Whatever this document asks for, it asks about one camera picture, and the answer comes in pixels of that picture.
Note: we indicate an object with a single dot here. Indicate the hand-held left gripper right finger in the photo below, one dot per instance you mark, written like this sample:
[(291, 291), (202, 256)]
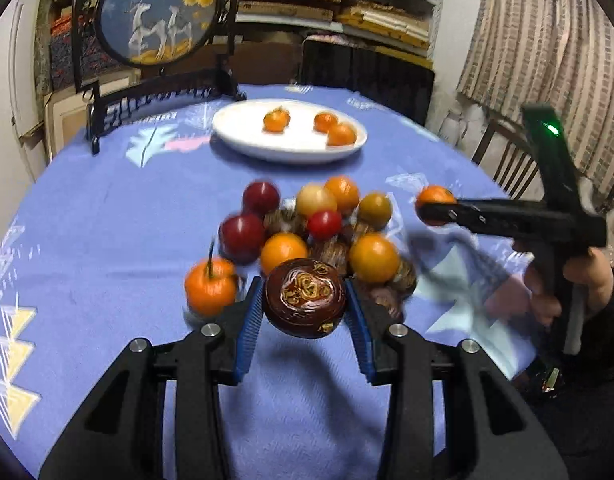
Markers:
[(359, 332)]

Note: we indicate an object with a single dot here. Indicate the dark red apple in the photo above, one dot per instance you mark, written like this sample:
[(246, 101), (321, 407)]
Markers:
[(242, 237), (261, 197)]

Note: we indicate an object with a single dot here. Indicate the orange with dark stem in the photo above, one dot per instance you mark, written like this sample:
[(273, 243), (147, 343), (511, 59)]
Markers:
[(210, 290)]

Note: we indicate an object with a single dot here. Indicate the yellow-brown round fruit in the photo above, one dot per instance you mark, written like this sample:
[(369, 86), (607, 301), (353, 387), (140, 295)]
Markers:
[(374, 208)]

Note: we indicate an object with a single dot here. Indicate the brown textured fruit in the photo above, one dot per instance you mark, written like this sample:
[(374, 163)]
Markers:
[(332, 254), (387, 302), (403, 279), (286, 221)]

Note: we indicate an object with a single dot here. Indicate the pale yellow peach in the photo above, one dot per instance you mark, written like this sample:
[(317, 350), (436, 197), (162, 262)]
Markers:
[(314, 201)]

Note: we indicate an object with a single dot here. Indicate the wooden chair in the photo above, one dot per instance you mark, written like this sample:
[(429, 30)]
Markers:
[(507, 160)]

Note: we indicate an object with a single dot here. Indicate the dark cabinet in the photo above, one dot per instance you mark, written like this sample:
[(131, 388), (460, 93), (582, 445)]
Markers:
[(367, 82)]

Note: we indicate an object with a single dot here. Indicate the small red tomato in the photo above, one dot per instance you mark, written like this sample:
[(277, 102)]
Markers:
[(324, 224)]

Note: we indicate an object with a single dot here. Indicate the striped beige curtain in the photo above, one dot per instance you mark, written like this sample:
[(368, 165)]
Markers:
[(547, 50)]

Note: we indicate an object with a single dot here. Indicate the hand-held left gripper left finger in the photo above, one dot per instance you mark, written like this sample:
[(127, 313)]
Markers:
[(249, 330)]

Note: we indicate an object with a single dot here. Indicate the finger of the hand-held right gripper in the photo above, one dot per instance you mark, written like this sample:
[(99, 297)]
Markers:
[(469, 222), (464, 205)]

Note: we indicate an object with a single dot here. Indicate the dark brown gold-patterned fruit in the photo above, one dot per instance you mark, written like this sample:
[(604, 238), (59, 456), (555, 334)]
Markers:
[(304, 305)]

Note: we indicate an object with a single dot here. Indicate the person's dark clothing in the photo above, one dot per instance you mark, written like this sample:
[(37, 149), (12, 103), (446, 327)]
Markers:
[(587, 410)]

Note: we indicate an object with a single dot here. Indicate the person's right hand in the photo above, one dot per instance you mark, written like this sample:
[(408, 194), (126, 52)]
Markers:
[(594, 280)]

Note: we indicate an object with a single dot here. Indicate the large orange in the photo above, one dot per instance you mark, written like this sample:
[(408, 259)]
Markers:
[(373, 258), (283, 252)]

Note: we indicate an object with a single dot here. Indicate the white oval plate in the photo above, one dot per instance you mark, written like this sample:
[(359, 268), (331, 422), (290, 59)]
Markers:
[(287, 147)]

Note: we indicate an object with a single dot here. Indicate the round deer painting table screen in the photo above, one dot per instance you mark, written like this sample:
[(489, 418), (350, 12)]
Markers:
[(157, 15)]

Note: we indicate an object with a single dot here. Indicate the wooden picture frame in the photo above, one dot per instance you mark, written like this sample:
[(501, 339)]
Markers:
[(67, 115)]

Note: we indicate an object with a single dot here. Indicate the small orange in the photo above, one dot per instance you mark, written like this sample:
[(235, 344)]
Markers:
[(433, 201), (325, 121), (341, 135), (343, 191), (276, 120)]

